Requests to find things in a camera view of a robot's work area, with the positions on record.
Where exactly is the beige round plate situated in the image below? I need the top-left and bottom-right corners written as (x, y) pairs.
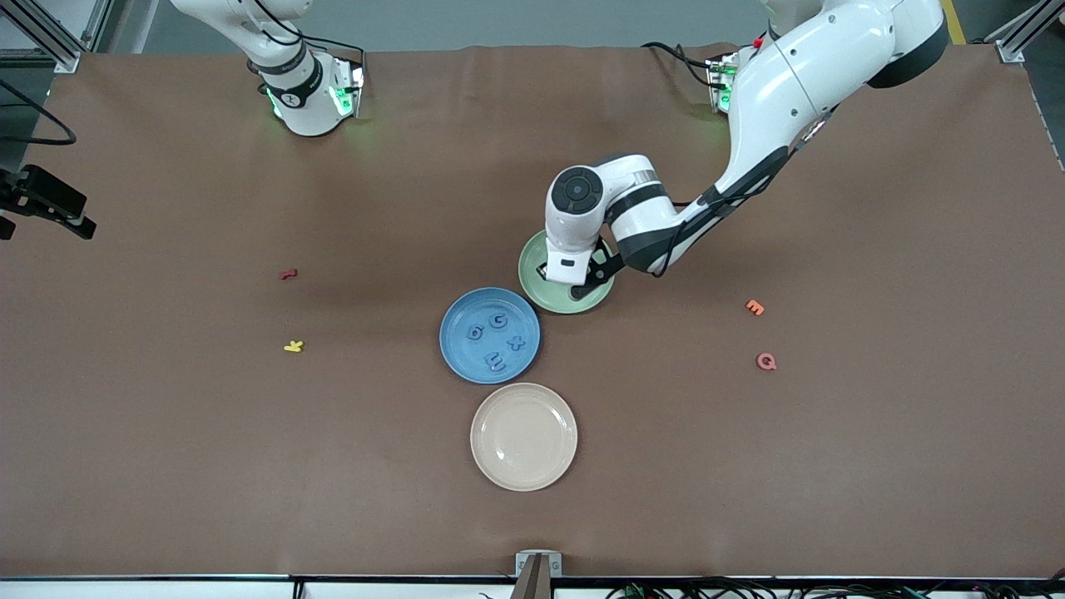
top-left (470, 382), bottom-right (579, 493)

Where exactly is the silver aluminium frame profile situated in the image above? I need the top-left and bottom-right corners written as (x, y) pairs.
top-left (994, 0), bottom-right (1053, 64)
top-left (0, 0), bottom-right (82, 74)

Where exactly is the white table edge rail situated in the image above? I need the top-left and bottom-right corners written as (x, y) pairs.
top-left (0, 577), bottom-right (1065, 599)

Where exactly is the brown table cover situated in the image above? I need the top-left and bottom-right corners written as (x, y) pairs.
top-left (0, 43), bottom-right (1065, 578)

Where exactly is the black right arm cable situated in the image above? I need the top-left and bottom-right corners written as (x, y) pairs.
top-left (0, 79), bottom-right (77, 146)

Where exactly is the blue round plate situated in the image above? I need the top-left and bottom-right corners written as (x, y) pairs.
top-left (439, 287), bottom-right (542, 385)

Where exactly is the grey vertical post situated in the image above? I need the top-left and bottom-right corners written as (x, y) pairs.
top-left (509, 556), bottom-right (557, 599)

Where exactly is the green round plate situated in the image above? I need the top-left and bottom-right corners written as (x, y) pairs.
top-left (518, 230), bottom-right (617, 315)

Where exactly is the black base cable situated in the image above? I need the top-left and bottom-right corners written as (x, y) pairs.
top-left (241, 0), bottom-right (367, 69)
top-left (641, 40), bottom-right (718, 89)

